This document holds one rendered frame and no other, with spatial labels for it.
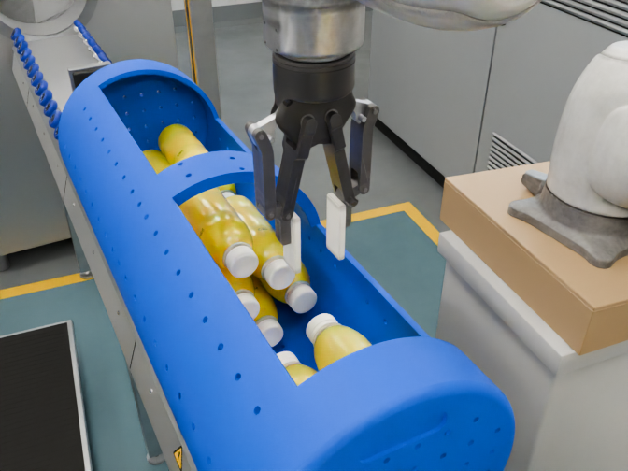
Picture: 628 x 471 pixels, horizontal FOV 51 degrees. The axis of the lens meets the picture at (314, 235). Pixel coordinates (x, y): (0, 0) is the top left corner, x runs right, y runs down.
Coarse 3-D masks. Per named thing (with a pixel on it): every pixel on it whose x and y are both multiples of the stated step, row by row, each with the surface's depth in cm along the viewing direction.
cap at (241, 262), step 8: (240, 248) 81; (248, 248) 82; (232, 256) 81; (240, 256) 81; (248, 256) 81; (256, 256) 82; (232, 264) 81; (240, 264) 81; (248, 264) 82; (256, 264) 83; (232, 272) 81; (240, 272) 82; (248, 272) 83
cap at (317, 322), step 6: (318, 318) 77; (324, 318) 77; (330, 318) 77; (312, 324) 77; (318, 324) 76; (324, 324) 76; (306, 330) 78; (312, 330) 76; (312, 336) 76; (312, 342) 77
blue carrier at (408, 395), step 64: (128, 64) 112; (64, 128) 111; (192, 128) 126; (128, 192) 85; (192, 192) 80; (128, 256) 80; (192, 256) 70; (320, 256) 94; (192, 320) 65; (384, 320) 81; (192, 384) 62; (256, 384) 56; (320, 384) 53; (384, 384) 52; (448, 384) 53; (192, 448) 63; (256, 448) 53; (320, 448) 50; (384, 448) 53; (448, 448) 58
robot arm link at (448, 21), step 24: (360, 0) 43; (384, 0) 40; (408, 0) 38; (432, 0) 36; (456, 0) 36; (480, 0) 35; (504, 0) 35; (528, 0) 36; (432, 24) 39; (456, 24) 38; (480, 24) 37
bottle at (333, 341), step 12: (336, 324) 76; (324, 336) 73; (336, 336) 72; (348, 336) 72; (360, 336) 73; (324, 348) 72; (336, 348) 71; (348, 348) 71; (360, 348) 71; (324, 360) 72; (336, 360) 70
